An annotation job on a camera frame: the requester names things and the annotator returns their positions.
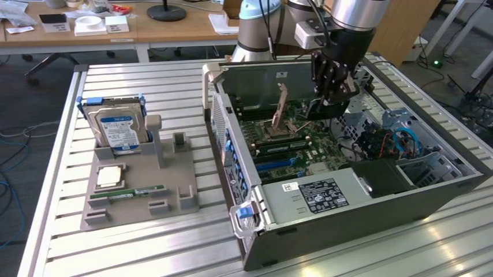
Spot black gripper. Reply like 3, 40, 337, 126
320, 27, 377, 70

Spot black graphics card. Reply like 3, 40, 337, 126
306, 98, 350, 121

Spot wooden cabinet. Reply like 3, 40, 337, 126
368, 0, 442, 68

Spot white box with red dot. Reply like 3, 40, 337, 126
409, 35, 429, 62

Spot perforated metal cage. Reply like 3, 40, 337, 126
341, 57, 390, 140

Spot brown cardboard box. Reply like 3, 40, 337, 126
222, 0, 243, 20

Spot white paper stack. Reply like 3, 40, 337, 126
209, 13, 241, 36

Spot CPU socket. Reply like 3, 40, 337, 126
259, 119, 309, 144

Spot green motherboard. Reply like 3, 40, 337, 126
230, 98, 356, 185

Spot black labelled RAM stick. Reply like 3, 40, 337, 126
254, 140, 310, 153

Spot silver chipset heatsink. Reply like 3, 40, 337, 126
307, 162, 333, 174

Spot wooden office desk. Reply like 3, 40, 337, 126
136, 1, 242, 63
0, 2, 139, 63

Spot blue expansion slot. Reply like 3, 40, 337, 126
255, 157, 299, 173

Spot black plastic shroud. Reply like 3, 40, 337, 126
349, 158, 420, 199

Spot silver disk bay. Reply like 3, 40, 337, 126
394, 149, 465, 190

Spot black round lamp base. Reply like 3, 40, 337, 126
146, 0, 189, 22

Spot grey power supply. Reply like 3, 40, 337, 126
253, 169, 373, 226

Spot small red items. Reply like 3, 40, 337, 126
110, 3, 131, 16

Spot white labelled box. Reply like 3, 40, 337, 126
104, 15, 130, 34

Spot open grey PC case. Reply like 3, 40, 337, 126
202, 51, 487, 272

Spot hard disk with blue carrier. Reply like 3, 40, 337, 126
76, 93, 150, 153

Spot flat white box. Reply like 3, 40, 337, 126
72, 24, 108, 37

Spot white tape roll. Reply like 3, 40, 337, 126
76, 16, 102, 30

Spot grey parts rack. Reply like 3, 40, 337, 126
79, 114, 201, 231

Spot green RAM stick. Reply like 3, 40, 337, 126
90, 185, 166, 200

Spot black and white box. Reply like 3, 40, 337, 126
39, 13, 72, 33

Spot silver CPU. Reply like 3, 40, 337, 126
95, 166, 124, 186

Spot black chair base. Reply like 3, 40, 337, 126
22, 51, 79, 85

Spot red and white card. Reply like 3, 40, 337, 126
4, 25, 36, 34

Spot clear plastic bag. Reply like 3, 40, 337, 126
0, 0, 39, 27

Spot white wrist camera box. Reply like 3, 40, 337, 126
294, 19, 329, 49

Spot tan notched upright bracket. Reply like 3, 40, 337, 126
270, 83, 290, 137

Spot white table frame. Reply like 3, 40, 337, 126
421, 0, 493, 79

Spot red wire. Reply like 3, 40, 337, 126
377, 129, 390, 159

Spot black wire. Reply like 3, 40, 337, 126
337, 135, 365, 162

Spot blue wire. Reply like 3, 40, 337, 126
392, 126, 425, 159

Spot white floor cable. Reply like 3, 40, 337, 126
0, 120, 59, 139

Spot blue floor cable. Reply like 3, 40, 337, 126
0, 137, 31, 249

